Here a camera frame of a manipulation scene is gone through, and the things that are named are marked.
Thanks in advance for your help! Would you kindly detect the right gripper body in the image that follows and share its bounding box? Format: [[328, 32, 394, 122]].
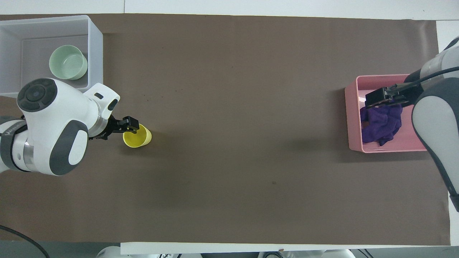
[[396, 85, 418, 107]]

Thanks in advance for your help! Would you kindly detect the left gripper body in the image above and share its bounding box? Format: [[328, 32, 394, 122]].
[[89, 115, 123, 141]]

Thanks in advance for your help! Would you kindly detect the yellow paper cup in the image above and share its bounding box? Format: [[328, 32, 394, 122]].
[[123, 124, 152, 148]]

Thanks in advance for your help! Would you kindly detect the purple cloth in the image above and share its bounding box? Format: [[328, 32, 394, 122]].
[[360, 104, 403, 146]]

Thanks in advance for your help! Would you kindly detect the pink plastic bin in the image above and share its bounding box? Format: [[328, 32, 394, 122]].
[[344, 74, 428, 154]]

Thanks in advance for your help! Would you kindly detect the white plastic bin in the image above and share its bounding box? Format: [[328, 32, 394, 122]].
[[0, 15, 104, 99]]

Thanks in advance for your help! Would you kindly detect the pale green bowl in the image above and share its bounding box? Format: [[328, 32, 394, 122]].
[[49, 44, 89, 80]]

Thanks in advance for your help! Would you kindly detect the black cable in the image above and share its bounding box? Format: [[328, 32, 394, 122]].
[[0, 225, 51, 258], [390, 66, 459, 91]]

